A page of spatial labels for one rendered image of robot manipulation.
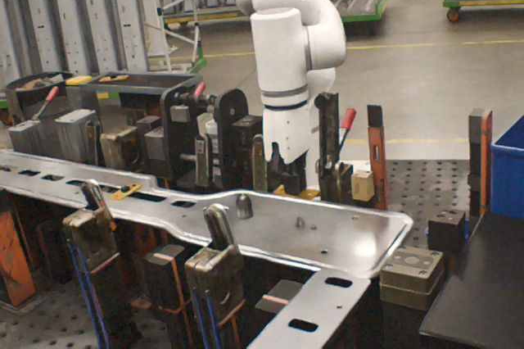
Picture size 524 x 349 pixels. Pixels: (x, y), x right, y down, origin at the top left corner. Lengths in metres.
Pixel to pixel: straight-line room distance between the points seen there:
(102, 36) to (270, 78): 4.83
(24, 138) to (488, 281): 1.43
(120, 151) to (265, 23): 0.72
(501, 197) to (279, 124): 0.41
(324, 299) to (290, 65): 0.38
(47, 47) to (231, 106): 4.76
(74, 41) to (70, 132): 4.24
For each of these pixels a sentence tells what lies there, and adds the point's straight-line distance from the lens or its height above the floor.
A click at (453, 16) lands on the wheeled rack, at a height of 0.07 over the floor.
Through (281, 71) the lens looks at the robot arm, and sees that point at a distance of 1.03.
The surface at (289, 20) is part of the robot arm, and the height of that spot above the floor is 1.40.
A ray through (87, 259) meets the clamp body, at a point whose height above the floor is 0.96.
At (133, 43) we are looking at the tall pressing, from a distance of 5.71.
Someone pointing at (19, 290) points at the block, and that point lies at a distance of 1.70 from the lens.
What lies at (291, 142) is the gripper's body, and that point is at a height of 1.19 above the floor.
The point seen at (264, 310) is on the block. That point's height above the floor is 0.98.
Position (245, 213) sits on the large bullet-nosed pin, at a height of 1.01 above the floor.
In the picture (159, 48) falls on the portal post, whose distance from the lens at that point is 8.02.
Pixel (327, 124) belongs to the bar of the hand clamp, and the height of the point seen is 1.15.
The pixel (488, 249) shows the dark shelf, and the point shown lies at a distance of 1.04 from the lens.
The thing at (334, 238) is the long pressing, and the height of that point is 1.00.
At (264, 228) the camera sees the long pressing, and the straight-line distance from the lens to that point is 1.19.
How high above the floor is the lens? 1.57
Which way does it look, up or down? 22 degrees down
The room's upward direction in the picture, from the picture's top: 8 degrees counter-clockwise
